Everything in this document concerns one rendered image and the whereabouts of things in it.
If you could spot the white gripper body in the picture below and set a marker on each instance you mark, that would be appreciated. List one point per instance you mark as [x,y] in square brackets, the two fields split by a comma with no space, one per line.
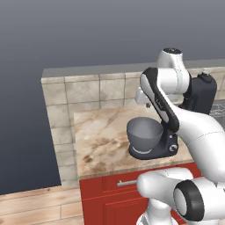
[143,96]

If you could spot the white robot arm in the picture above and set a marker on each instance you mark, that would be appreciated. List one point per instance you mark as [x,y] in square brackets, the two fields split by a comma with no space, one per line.
[202,137]

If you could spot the grey mixer bowl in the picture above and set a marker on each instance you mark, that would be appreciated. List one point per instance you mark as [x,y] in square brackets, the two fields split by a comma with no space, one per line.
[143,132]

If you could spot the dark grey stand mixer base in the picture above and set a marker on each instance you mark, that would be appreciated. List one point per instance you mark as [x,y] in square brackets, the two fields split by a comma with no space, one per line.
[163,151]

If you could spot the round mixer speed knob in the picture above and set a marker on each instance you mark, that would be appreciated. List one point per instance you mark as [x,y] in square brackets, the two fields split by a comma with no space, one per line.
[173,148]

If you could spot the red drawer front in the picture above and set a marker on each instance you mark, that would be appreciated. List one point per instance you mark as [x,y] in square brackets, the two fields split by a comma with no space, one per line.
[111,182]

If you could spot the red cupboard door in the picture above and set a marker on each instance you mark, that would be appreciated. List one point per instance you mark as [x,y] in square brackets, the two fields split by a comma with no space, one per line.
[123,211]

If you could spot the red kitchen cabinet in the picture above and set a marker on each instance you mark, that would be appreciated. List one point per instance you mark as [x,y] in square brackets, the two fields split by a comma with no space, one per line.
[90,202]

